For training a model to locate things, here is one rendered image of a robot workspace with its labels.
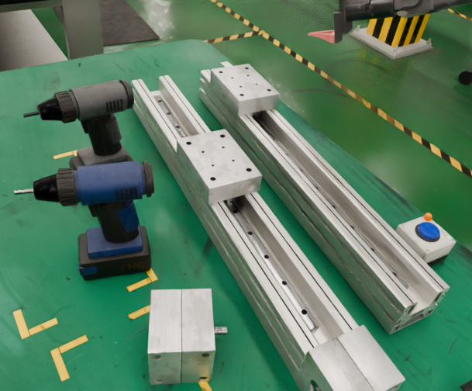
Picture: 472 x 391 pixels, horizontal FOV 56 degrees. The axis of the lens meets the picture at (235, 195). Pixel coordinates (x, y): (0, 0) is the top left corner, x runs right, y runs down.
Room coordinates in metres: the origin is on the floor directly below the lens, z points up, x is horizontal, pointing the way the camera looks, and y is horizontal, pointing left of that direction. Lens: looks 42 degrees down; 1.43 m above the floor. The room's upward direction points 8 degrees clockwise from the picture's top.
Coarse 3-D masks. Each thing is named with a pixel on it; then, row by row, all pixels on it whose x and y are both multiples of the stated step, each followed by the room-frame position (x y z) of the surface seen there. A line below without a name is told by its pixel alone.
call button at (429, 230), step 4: (420, 224) 0.62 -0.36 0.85; (424, 224) 0.62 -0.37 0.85; (428, 224) 0.62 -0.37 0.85; (432, 224) 0.63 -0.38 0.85; (420, 228) 0.61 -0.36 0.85; (424, 228) 0.61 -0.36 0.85; (428, 228) 0.61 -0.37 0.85; (432, 228) 0.62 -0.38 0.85; (436, 228) 0.62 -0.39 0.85; (420, 232) 0.61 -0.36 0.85; (424, 232) 0.60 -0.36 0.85; (428, 232) 0.60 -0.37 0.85; (432, 232) 0.61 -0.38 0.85; (436, 232) 0.61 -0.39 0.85; (424, 236) 0.60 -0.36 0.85; (428, 236) 0.60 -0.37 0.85; (432, 236) 0.60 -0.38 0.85; (436, 236) 0.60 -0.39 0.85
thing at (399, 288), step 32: (224, 128) 0.96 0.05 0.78; (256, 128) 0.86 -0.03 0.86; (288, 128) 0.87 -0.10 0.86; (256, 160) 0.82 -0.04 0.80; (288, 160) 0.75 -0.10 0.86; (320, 160) 0.77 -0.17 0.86; (288, 192) 0.70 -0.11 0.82; (320, 192) 0.69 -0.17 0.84; (352, 192) 0.67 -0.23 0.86; (320, 224) 0.61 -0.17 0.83; (352, 224) 0.61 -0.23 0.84; (384, 224) 0.60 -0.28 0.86; (352, 256) 0.53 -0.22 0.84; (384, 256) 0.55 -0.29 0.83; (416, 256) 0.53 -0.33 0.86; (352, 288) 0.50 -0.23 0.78; (384, 288) 0.46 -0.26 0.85; (416, 288) 0.49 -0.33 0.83; (448, 288) 0.47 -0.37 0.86; (384, 320) 0.43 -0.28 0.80; (416, 320) 0.45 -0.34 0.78
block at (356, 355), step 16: (352, 336) 0.35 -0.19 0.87; (368, 336) 0.35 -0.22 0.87; (320, 352) 0.32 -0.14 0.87; (336, 352) 0.32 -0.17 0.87; (352, 352) 0.32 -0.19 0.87; (368, 352) 0.33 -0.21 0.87; (384, 352) 0.33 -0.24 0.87; (304, 368) 0.31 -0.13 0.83; (320, 368) 0.29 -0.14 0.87; (336, 368) 0.30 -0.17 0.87; (352, 368) 0.30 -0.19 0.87; (368, 368) 0.30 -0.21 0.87; (384, 368) 0.31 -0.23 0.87; (304, 384) 0.30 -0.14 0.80; (320, 384) 0.28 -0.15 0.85; (336, 384) 0.27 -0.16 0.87; (352, 384) 0.28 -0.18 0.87; (368, 384) 0.28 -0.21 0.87; (384, 384) 0.28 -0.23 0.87; (400, 384) 0.29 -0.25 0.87
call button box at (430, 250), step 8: (400, 224) 0.63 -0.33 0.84; (408, 224) 0.63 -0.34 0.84; (416, 224) 0.63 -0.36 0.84; (400, 232) 0.62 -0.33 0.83; (408, 232) 0.61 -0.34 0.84; (416, 232) 0.61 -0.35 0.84; (440, 232) 0.62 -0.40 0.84; (408, 240) 0.60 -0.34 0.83; (416, 240) 0.59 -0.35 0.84; (424, 240) 0.59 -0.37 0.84; (432, 240) 0.59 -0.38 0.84; (440, 240) 0.60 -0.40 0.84; (448, 240) 0.60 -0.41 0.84; (416, 248) 0.58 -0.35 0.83; (424, 248) 0.57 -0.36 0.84; (432, 248) 0.58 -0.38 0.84; (440, 248) 0.58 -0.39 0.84; (448, 248) 0.59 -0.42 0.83; (424, 256) 0.56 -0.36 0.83; (432, 256) 0.57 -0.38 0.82; (440, 256) 0.59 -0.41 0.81; (432, 264) 0.58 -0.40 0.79
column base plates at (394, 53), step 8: (360, 32) 3.72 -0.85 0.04; (360, 40) 3.65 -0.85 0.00; (368, 40) 3.61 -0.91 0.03; (376, 40) 3.59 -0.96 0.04; (424, 40) 3.73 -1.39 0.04; (376, 48) 3.51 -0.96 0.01; (384, 48) 3.47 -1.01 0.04; (392, 48) 3.47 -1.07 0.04; (400, 48) 3.50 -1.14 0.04; (408, 48) 3.52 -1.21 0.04; (416, 48) 3.55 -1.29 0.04; (424, 48) 3.62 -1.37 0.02; (432, 48) 3.67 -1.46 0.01; (392, 56) 3.39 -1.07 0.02; (400, 56) 3.41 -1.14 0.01
